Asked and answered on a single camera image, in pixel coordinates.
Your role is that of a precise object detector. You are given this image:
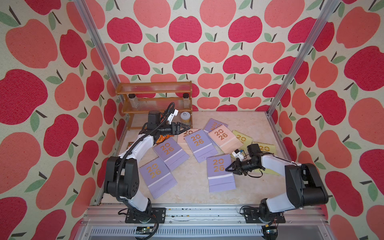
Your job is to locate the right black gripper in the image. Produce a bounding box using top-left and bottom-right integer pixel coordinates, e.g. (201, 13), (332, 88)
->
(225, 159), (258, 177)

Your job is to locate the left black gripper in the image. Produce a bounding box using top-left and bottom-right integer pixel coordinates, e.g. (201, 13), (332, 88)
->
(157, 122), (190, 136)

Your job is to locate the purple calendar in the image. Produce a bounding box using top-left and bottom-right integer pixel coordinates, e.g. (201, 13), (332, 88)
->
(154, 138), (190, 171)
(207, 154), (236, 193)
(139, 157), (178, 199)
(184, 130), (218, 163)
(203, 118), (228, 133)

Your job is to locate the pink calendar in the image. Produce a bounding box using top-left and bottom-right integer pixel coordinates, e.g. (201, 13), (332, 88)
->
(177, 128), (199, 152)
(208, 125), (243, 154)

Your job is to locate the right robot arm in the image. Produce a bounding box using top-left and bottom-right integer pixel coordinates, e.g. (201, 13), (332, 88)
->
(226, 144), (329, 222)

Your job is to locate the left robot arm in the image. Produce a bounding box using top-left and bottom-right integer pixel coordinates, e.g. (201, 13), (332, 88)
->
(104, 103), (190, 215)

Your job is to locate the yellow pull-tab can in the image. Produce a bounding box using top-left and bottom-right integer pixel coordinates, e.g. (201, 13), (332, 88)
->
(180, 112), (191, 125)

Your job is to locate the orange snack bag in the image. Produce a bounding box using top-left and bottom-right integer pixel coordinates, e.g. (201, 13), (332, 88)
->
(156, 135), (168, 144)

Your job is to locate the yellow-green calendar back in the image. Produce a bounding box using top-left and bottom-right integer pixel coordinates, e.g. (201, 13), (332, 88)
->
(232, 130), (253, 154)

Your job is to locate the yellow-green calendar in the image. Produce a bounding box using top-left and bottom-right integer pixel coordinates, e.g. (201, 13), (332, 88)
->
(232, 130), (253, 154)
(253, 142), (280, 176)

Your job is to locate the purple calendar back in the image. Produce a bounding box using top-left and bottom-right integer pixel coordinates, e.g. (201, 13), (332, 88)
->
(203, 118), (228, 133)

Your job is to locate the right glass spice jar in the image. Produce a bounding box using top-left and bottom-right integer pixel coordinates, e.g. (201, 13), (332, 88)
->
(183, 93), (191, 109)

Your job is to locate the glass spice jar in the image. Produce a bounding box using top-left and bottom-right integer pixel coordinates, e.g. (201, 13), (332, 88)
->
(183, 93), (191, 109)
(128, 94), (140, 109)

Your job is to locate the yellow-green calendar right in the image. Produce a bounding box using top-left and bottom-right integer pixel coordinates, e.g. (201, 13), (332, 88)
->
(253, 142), (280, 176)

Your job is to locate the wooden three-tier shelf rack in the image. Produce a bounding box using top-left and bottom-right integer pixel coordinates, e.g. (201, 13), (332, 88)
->
(116, 81), (193, 130)

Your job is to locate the left glass spice jar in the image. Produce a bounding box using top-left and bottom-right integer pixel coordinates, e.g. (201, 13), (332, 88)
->
(128, 94), (140, 109)

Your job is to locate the green snack bag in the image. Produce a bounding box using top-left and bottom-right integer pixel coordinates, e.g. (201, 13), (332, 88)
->
(127, 142), (134, 150)

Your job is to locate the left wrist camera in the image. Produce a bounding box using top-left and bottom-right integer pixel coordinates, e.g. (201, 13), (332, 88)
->
(167, 109), (179, 124)

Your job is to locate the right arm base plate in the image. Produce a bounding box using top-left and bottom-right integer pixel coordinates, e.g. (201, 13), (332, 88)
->
(242, 206), (286, 225)

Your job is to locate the black corrugated cable hose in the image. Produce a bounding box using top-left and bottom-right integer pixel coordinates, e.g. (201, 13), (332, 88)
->
(115, 101), (176, 240)

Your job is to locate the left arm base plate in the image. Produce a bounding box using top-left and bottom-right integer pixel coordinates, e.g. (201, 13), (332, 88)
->
(125, 208), (167, 224)

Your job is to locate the front aluminium rail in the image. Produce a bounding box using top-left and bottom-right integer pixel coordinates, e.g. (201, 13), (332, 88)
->
(72, 204), (336, 240)

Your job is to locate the left aluminium frame post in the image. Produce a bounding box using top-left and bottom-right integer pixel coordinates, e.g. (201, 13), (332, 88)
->
(74, 0), (120, 90)

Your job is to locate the aluminium frame post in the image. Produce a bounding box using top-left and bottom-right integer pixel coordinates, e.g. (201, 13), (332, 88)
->
(266, 0), (341, 118)
(74, 0), (120, 90)

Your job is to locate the right aluminium frame post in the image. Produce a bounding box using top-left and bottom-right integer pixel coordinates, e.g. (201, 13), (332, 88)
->
(266, 0), (341, 118)

